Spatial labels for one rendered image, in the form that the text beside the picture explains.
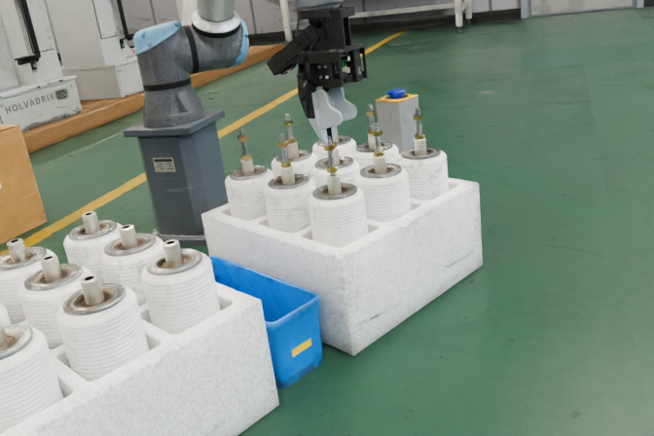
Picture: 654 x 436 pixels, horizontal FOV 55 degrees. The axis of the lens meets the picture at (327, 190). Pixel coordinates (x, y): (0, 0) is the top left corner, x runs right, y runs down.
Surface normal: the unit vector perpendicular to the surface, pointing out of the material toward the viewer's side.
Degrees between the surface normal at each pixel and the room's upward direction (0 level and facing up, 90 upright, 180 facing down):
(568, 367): 0
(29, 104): 90
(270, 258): 90
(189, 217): 90
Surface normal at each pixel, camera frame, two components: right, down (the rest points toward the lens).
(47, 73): 0.94, 0.00
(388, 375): -0.12, -0.94
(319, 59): -0.58, 0.33
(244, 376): 0.72, 0.14
